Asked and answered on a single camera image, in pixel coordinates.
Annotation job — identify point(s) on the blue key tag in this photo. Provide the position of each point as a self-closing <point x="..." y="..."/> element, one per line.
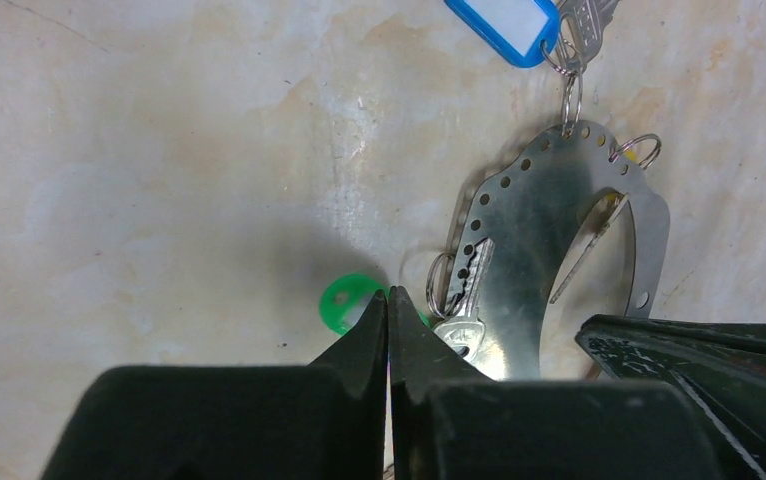
<point x="517" y="30"/>

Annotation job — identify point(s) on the yellow key tag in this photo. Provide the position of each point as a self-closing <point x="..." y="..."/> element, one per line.
<point x="625" y="174"/>

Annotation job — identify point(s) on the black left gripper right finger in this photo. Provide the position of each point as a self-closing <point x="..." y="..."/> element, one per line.
<point x="452" y="422"/>

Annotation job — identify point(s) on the green key tag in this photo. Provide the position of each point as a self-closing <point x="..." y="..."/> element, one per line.
<point x="345" y="300"/>

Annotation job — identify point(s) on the silver key near green tag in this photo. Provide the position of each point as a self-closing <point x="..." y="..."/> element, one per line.
<point x="462" y="330"/>

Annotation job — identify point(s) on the perforated metal keyring plate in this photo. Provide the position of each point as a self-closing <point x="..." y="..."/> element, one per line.
<point x="545" y="213"/>

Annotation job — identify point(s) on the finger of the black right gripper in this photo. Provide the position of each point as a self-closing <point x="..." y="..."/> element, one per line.
<point x="719" y="367"/>

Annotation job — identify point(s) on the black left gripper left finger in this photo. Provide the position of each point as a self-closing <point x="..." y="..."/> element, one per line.
<point x="322" y="420"/>

